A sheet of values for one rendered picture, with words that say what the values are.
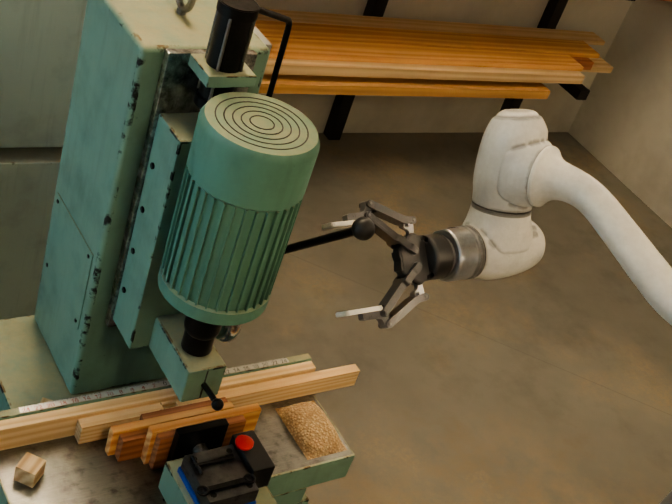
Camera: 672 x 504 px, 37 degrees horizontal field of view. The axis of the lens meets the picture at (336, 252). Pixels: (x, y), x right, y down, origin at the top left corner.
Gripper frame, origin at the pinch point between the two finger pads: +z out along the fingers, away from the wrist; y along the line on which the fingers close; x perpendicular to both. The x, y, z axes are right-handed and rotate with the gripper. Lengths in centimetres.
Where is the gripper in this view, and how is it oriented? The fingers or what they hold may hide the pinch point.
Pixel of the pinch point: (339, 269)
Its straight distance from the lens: 154.7
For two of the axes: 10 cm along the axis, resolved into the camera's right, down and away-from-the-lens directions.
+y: -1.6, -9.9, 0.5
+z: -8.2, 1.0, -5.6
